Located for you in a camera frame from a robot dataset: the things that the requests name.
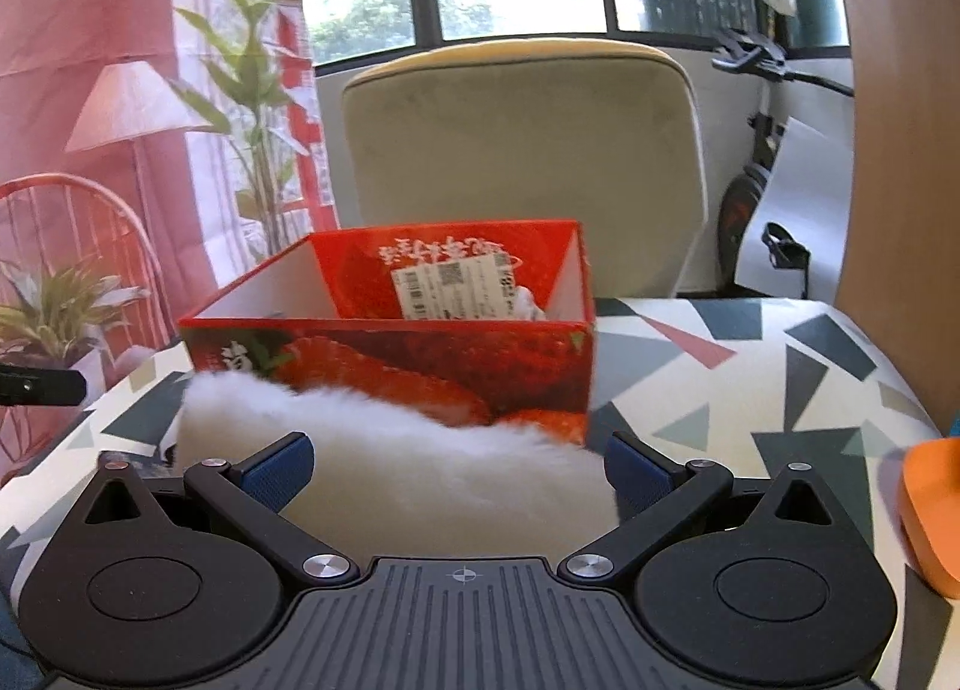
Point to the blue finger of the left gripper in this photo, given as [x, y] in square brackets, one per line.
[29, 387]

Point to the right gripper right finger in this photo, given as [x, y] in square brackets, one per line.
[669, 500]

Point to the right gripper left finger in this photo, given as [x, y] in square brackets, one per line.
[250, 496]

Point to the white fluffy soft object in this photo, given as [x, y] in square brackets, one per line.
[388, 480]

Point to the red strawberry cardboard box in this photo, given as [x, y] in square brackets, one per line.
[466, 322]

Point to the small potted plant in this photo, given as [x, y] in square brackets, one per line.
[60, 319]

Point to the geometric patterned table cloth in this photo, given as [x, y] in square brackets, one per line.
[754, 384]

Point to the orange plastic spoon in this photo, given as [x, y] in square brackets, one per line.
[929, 511]

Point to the red patterned curtain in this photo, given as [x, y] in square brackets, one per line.
[52, 52]

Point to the pink table lamp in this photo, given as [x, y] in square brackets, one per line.
[132, 105]

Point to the brown wooden panel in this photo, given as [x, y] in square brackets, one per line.
[900, 273]

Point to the tall green potted plant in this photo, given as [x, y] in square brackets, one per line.
[246, 92]

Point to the beige yellow-edged armchair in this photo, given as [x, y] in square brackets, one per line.
[600, 131]

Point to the black exercise bike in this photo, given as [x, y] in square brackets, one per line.
[748, 54]

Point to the red wire chair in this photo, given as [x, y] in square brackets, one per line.
[53, 220]

